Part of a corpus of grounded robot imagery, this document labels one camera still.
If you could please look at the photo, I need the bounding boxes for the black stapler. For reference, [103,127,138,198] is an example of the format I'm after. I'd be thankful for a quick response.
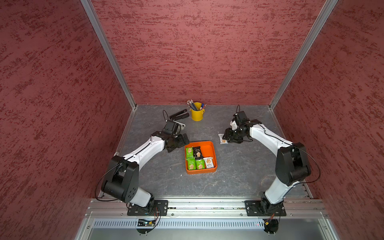
[170,109,190,121]

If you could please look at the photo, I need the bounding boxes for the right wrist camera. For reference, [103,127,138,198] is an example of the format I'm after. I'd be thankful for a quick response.
[230,111,250,131]

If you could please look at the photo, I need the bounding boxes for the white pink cookie packet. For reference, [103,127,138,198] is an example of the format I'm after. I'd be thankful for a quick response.
[218,134,228,145]

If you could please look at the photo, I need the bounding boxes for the green cookie packet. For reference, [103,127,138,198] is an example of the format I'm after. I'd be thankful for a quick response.
[187,158,197,171]
[196,159,206,170]
[186,147,194,159]

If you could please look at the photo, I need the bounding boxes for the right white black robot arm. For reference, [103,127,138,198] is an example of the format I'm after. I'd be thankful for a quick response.
[223,114,311,212]

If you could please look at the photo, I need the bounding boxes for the pens in cup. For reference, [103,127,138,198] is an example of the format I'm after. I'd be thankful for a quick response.
[187,100,205,111]

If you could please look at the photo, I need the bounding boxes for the green cookie packet left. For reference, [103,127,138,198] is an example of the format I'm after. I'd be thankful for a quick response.
[187,158,197,171]

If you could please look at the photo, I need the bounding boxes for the aluminium front rail frame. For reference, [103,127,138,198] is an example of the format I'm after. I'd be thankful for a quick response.
[75,197,339,240]

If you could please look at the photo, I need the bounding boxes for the green cookie packet middle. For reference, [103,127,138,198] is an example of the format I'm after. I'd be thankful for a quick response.
[196,159,206,170]

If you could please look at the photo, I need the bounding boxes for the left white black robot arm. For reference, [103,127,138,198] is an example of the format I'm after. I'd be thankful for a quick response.
[101,131,190,208]

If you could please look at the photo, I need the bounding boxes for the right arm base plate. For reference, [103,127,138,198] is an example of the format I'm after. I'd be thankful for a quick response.
[244,201,287,217]

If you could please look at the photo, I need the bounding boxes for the yellow pen cup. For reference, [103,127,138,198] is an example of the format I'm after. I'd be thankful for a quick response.
[190,102,205,122]

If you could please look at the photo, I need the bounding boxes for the green cookie packet far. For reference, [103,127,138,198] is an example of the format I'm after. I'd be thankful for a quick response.
[186,147,194,159]

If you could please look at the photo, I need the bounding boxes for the white cookie packet front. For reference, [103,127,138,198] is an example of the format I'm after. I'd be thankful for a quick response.
[204,157,215,169]

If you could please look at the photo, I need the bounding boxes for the black cookie packet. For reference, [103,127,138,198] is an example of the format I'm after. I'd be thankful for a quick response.
[193,146,204,159]

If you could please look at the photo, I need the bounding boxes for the orange plastic storage tray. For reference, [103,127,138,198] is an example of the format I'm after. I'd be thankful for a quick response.
[185,141,217,175]

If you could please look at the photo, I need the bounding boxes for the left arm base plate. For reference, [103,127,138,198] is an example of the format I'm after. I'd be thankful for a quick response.
[127,200,169,217]

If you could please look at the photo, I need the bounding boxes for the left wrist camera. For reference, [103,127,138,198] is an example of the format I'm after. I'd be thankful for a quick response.
[162,120,182,135]

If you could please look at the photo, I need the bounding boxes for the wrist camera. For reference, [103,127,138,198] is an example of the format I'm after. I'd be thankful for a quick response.
[162,120,182,135]
[230,111,250,131]

